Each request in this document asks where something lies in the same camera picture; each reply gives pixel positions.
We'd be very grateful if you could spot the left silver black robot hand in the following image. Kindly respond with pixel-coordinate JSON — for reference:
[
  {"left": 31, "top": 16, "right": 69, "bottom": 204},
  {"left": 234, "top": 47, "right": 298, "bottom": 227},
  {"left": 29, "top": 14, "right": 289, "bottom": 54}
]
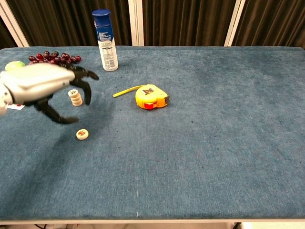
[{"left": 0, "top": 63, "right": 100, "bottom": 125}]

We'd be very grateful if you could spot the yellow tape measure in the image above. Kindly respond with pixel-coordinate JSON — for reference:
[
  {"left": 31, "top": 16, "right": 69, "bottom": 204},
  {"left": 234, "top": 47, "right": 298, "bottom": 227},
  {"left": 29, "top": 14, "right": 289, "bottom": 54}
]
[{"left": 112, "top": 83, "right": 171, "bottom": 111}]

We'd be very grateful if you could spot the dark pleated curtain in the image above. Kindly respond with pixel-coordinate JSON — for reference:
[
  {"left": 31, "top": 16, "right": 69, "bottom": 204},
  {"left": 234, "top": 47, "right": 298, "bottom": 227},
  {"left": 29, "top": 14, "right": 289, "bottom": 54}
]
[
  {"left": 6, "top": 0, "right": 132, "bottom": 47},
  {"left": 0, "top": 16, "right": 18, "bottom": 49},
  {"left": 142, "top": 0, "right": 237, "bottom": 47},
  {"left": 232, "top": 0, "right": 305, "bottom": 50}
]

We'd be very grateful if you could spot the white frame post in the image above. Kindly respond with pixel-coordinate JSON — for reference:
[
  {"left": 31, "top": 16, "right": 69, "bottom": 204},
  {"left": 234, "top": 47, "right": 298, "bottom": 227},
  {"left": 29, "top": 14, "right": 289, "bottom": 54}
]
[
  {"left": 224, "top": 0, "right": 246, "bottom": 47},
  {"left": 0, "top": 0, "right": 30, "bottom": 48},
  {"left": 128, "top": 0, "right": 145, "bottom": 47}
]

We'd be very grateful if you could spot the seven of hearts playing card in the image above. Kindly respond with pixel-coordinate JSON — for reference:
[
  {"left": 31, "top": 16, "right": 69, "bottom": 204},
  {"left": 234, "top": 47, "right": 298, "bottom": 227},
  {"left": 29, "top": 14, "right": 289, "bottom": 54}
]
[{"left": 7, "top": 103, "right": 26, "bottom": 111}]

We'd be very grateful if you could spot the red grape bunch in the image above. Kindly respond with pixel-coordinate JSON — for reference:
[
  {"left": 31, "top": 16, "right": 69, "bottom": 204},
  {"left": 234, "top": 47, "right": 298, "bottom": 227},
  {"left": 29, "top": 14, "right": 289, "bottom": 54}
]
[{"left": 28, "top": 51, "right": 82, "bottom": 66}]

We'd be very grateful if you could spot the green doll face figure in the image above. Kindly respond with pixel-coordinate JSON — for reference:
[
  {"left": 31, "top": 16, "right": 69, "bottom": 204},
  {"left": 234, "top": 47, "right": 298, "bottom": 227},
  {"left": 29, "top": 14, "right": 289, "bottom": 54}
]
[{"left": 4, "top": 61, "right": 26, "bottom": 72}]

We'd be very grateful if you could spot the white bottle with blue cap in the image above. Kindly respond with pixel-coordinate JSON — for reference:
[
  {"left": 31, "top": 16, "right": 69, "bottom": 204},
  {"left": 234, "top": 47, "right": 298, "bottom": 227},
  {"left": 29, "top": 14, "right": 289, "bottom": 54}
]
[{"left": 91, "top": 9, "right": 119, "bottom": 72}]

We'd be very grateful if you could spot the blue table cloth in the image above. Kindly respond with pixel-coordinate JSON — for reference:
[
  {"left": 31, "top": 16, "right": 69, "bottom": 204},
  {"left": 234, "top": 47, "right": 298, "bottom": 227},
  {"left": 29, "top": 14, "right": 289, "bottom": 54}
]
[{"left": 0, "top": 46, "right": 305, "bottom": 220}]

